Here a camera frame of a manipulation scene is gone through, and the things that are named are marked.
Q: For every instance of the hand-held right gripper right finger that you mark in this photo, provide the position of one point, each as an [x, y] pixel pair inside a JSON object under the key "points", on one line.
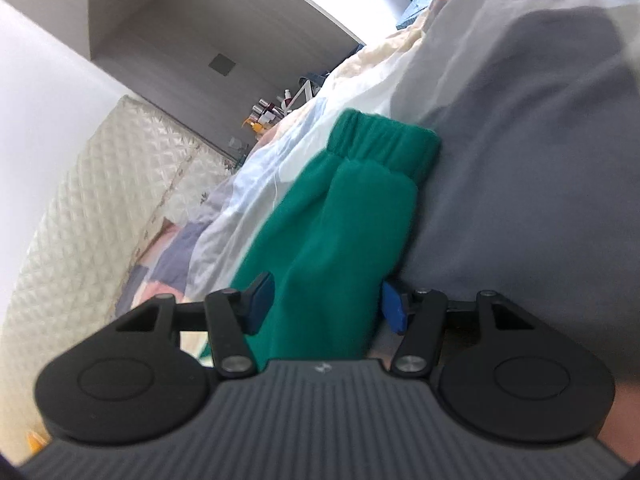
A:
{"points": [[393, 308]]}

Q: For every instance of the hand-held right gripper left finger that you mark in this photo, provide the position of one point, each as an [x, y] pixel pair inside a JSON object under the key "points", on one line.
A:
{"points": [[260, 305]]}

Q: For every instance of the green sweatshirt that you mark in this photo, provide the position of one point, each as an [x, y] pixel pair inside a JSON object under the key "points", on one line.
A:
{"points": [[340, 240]]}

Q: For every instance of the patchwork duvet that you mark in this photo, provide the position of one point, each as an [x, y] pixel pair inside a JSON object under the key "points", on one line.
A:
{"points": [[525, 185]]}

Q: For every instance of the cluster of small bottles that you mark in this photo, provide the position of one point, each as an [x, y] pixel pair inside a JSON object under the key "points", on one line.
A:
{"points": [[262, 112]]}

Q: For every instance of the cream quilted headboard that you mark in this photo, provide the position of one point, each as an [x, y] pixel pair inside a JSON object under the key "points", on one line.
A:
{"points": [[75, 220]]}

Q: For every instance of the blue cloth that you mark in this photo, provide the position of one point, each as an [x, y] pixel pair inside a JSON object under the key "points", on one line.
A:
{"points": [[415, 10]]}

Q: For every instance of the dark wall switch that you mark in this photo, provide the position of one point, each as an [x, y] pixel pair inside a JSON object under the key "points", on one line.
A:
{"points": [[221, 64]]}

